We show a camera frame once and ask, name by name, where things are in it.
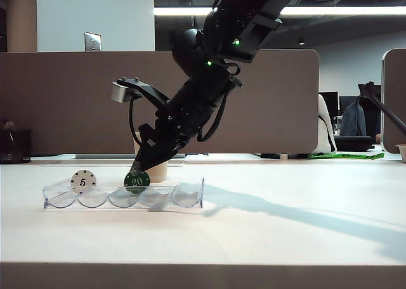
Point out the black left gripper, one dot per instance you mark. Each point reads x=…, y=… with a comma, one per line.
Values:
x=196, y=105

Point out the green poker chip 20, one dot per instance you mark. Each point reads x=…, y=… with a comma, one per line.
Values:
x=137, y=183

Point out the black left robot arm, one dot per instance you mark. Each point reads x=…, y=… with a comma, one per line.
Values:
x=190, y=51

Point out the brown paper cup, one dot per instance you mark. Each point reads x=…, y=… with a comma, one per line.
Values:
x=158, y=174

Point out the clear acrylic chip tray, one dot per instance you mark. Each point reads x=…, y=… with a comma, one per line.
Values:
x=187, y=201

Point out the white poker chip 5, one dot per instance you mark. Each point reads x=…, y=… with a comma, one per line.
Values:
x=82, y=182

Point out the wide brown desk partition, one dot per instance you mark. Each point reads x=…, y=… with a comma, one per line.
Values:
x=63, y=95

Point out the beige partition foot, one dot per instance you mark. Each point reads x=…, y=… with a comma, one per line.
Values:
x=284, y=156

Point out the brown low partition edge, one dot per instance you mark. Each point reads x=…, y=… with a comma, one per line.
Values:
x=203, y=276

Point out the black mesh pen holder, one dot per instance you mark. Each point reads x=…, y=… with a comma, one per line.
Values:
x=14, y=146

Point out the white bag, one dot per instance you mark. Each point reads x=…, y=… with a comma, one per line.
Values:
x=325, y=133

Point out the black computer monitor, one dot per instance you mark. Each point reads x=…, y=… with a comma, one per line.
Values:
x=330, y=103

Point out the blue jacket on chair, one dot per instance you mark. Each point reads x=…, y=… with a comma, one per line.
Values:
x=352, y=121

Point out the black slanted rod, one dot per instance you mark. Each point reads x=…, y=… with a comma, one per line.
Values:
x=385, y=110

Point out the long ceiling light strip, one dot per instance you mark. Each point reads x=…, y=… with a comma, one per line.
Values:
x=349, y=10

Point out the narrow brown desk partition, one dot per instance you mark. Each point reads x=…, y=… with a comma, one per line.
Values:
x=396, y=95

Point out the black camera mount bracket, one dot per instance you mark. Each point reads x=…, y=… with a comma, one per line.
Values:
x=149, y=92

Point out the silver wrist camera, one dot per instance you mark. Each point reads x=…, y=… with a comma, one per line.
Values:
x=120, y=92

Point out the metal wall plate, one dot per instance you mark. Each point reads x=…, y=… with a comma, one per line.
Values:
x=92, y=42

